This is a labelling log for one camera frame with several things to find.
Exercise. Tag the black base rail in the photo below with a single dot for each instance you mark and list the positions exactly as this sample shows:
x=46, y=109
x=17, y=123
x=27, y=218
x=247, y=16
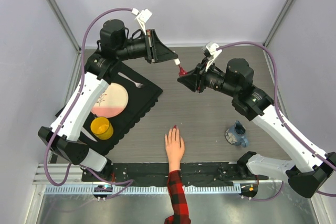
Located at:
x=158, y=174

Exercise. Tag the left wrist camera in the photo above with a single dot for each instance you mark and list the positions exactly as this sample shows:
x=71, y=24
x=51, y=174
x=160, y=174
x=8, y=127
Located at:
x=141, y=16

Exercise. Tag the yellow cup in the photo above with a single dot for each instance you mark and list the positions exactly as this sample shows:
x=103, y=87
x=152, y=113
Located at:
x=102, y=128

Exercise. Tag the silver knife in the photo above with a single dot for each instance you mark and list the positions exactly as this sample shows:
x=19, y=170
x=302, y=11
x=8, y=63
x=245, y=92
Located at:
x=88, y=134

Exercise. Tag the red nail polish bottle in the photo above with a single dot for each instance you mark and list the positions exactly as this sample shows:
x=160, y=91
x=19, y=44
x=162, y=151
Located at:
x=182, y=71

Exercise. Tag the white cable duct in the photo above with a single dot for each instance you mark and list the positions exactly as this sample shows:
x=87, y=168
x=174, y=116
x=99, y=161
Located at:
x=87, y=189

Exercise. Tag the blue ceramic mug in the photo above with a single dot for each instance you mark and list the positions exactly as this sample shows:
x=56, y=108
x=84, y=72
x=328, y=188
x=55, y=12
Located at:
x=236, y=135

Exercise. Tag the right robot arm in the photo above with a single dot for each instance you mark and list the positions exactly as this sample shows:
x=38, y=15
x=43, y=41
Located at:
x=309, y=166

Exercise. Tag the white nail polish cap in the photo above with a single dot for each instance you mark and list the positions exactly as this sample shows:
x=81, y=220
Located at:
x=177, y=61

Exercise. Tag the black scalloped placemat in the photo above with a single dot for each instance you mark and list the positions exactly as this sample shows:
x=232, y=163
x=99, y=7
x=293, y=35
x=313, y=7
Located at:
x=126, y=106

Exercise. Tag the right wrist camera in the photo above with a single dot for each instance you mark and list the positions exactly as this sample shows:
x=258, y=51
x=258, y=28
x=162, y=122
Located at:
x=211, y=51

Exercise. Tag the red plaid sleeve forearm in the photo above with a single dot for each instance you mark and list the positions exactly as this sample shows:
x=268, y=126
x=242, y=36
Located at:
x=178, y=200

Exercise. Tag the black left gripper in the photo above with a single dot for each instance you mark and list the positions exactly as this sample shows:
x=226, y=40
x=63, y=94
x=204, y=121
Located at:
x=156, y=51

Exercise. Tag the mannequin hand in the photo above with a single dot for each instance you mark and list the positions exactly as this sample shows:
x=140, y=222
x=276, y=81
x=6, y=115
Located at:
x=175, y=148

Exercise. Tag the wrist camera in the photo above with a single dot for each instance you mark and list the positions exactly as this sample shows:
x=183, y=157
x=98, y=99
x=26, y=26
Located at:
x=211, y=51
x=141, y=16

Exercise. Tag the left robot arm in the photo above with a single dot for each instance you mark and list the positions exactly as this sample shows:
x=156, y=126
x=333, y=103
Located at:
x=115, y=47

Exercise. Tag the pink and cream plate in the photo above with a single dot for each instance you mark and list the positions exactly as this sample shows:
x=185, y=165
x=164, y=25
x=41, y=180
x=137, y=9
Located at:
x=111, y=102

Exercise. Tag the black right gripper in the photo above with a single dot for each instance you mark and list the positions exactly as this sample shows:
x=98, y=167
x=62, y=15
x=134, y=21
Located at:
x=195, y=80

